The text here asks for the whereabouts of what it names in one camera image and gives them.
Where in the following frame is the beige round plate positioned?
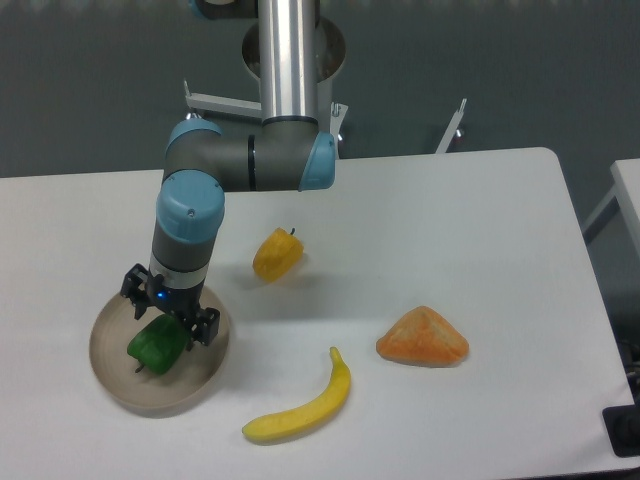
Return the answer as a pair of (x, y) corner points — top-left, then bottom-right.
(89, 288), (230, 417)

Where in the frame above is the yellow toy banana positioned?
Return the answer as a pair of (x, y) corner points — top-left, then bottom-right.
(241, 346), (352, 444)

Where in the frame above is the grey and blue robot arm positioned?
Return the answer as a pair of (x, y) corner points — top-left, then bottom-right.
(121, 1), (336, 347)

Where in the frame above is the green toy bell pepper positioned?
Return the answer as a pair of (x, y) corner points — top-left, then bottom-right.
(127, 314), (190, 375)

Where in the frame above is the black device at table edge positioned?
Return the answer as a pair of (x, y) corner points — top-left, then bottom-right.
(602, 405), (639, 458)

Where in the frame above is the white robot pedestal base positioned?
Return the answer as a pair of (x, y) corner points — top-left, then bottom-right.
(183, 17), (466, 154)

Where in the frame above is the orange toy pumpkin wedge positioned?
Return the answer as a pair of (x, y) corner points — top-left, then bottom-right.
(376, 306), (470, 367)

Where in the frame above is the yellow toy bell pepper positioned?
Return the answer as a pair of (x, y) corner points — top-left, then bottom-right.
(252, 228), (304, 283)

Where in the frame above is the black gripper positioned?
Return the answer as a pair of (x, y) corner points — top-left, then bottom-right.
(120, 264), (221, 350)

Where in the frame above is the white side table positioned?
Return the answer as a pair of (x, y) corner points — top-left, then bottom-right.
(581, 158), (640, 253)

